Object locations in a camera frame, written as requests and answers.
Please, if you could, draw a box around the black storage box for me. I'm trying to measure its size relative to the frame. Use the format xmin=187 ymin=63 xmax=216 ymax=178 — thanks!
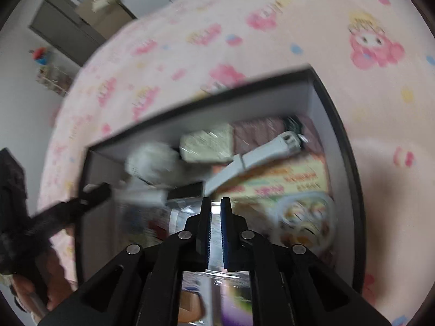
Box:
xmin=73 ymin=64 xmax=368 ymax=294

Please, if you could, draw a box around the dark cloth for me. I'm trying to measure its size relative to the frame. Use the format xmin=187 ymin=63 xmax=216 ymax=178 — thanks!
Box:
xmin=0 ymin=148 xmax=29 ymax=235

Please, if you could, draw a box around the grey door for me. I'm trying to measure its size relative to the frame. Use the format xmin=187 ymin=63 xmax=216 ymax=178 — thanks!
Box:
xmin=29 ymin=0 xmax=106 ymax=67

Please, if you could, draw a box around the small white box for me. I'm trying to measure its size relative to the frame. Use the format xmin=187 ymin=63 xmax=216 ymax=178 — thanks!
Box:
xmin=116 ymin=187 xmax=169 ymax=208

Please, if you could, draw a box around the orange printed carton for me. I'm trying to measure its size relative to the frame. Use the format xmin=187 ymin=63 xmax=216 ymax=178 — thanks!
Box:
xmin=212 ymin=153 xmax=332 ymax=201

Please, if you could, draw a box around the white shelf rack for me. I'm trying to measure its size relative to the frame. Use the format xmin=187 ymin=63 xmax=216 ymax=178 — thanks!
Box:
xmin=36 ymin=66 xmax=73 ymax=97

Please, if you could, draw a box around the white cloth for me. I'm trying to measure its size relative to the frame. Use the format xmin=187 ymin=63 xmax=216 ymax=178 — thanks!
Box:
xmin=124 ymin=143 xmax=181 ymax=186

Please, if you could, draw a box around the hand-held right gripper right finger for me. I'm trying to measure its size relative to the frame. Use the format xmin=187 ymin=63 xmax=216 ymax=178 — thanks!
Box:
xmin=220 ymin=197 xmax=391 ymax=326

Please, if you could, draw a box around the pale green cream tube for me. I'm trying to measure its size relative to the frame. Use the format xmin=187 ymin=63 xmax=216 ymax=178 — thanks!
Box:
xmin=178 ymin=122 xmax=235 ymax=164

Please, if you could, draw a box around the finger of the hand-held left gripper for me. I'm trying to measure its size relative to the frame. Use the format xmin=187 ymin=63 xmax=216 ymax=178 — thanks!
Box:
xmin=29 ymin=183 xmax=113 ymax=239

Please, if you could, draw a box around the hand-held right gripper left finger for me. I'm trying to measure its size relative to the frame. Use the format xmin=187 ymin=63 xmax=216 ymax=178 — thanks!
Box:
xmin=39 ymin=197 xmax=212 ymax=326

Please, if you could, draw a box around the person's left hand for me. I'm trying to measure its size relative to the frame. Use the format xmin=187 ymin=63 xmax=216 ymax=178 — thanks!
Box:
xmin=12 ymin=253 xmax=78 ymax=313

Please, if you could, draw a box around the orange flat packet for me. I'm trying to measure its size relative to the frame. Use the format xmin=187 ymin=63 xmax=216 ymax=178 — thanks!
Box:
xmin=178 ymin=292 xmax=206 ymax=323

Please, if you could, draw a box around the round clear food container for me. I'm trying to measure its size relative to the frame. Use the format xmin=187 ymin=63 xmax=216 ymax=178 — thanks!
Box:
xmin=268 ymin=192 xmax=338 ymax=252

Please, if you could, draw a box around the cardboard box by door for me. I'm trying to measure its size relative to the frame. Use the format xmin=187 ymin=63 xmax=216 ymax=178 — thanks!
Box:
xmin=75 ymin=0 xmax=136 ymax=41

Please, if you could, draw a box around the pink printed blanket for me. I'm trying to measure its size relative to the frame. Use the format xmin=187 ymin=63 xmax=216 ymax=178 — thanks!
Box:
xmin=36 ymin=0 xmax=435 ymax=326

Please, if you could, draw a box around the red blue toy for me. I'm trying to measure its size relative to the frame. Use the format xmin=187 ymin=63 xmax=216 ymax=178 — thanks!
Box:
xmin=30 ymin=48 xmax=51 ymax=66

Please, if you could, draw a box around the mauve soft pouch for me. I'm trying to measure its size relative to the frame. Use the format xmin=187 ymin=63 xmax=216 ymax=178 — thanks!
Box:
xmin=233 ymin=114 xmax=325 ymax=158

